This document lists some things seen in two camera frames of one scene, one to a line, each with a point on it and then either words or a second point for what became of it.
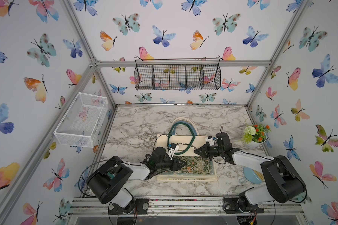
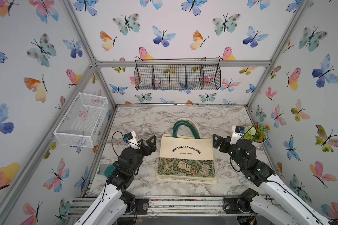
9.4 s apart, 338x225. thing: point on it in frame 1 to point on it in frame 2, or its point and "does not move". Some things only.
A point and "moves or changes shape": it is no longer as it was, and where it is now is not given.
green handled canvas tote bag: (187, 144) moves or changes shape
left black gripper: (174, 164) to (151, 148)
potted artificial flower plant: (255, 135) does not move
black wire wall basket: (175, 74) does not move
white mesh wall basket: (80, 125) does not move
